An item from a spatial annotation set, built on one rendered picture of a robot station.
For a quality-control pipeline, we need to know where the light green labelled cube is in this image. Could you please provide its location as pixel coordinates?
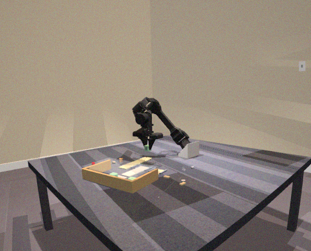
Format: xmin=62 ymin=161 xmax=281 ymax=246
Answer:
xmin=144 ymin=145 xmax=152 ymax=151

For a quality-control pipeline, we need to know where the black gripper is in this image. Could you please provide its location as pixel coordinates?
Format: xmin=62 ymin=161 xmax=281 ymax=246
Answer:
xmin=132 ymin=123 xmax=163 ymax=150

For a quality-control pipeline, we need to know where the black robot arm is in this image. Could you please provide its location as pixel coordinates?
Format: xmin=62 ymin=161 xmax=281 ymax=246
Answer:
xmin=132 ymin=97 xmax=190 ymax=149

